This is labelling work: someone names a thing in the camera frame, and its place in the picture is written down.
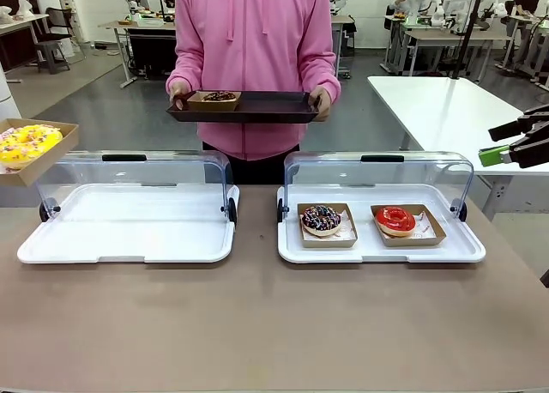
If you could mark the white cabinet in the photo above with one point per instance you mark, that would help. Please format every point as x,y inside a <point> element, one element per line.
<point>6,92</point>

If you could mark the pink hoodie torso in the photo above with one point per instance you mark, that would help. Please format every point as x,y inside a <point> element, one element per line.
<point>253,45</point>

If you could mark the long grey background desk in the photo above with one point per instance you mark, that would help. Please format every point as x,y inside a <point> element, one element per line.
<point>450,37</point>

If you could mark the black serving tray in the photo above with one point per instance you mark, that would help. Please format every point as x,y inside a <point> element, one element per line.
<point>274,110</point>

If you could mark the person's left hand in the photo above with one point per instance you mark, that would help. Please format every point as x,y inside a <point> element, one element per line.
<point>324,105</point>

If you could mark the chocolate sprinkled donut in tray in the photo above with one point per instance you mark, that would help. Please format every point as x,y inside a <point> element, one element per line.
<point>328,243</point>

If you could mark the black stand pole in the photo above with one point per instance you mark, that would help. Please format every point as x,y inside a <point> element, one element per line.
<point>467,32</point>

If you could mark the white side table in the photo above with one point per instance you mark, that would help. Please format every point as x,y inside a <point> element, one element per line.
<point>437,105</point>

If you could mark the clear display lid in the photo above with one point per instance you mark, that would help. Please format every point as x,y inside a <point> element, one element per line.
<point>386,174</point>
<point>128,172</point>

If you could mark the chocolate donut with nuts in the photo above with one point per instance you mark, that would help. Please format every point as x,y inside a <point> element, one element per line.
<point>218,96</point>

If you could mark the person's right forearm pink sleeve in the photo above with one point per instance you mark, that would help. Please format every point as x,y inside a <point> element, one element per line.
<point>184,71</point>

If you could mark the black trousers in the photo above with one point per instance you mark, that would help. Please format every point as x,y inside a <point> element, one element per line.
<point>257,170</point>

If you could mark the black background chair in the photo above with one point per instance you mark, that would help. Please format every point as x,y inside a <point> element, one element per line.
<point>53,45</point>

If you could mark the background person in black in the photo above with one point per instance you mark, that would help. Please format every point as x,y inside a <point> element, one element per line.
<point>525,2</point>

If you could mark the person's right hand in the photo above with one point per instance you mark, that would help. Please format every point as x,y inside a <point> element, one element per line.
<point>176,92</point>

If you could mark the person's left forearm pink sleeve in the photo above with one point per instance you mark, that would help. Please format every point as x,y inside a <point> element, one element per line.
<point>326,73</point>

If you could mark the red glazed donut in tray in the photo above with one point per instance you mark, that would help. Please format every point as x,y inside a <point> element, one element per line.
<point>412,242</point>

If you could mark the white printed paper liner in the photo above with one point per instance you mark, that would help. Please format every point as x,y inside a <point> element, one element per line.
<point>425,230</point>
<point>348,234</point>

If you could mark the yellow sprinkled donut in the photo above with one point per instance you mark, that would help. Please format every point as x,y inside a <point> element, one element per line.
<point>30,142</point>
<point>51,161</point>

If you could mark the chocolate donut with coloured sprinkles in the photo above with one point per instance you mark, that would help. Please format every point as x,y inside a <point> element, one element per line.
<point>321,221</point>

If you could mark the white display tray base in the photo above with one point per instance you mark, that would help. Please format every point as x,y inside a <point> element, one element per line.
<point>369,251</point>
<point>128,221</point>

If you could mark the wooden background desk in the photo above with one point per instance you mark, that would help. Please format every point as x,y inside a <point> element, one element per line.
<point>21,24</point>

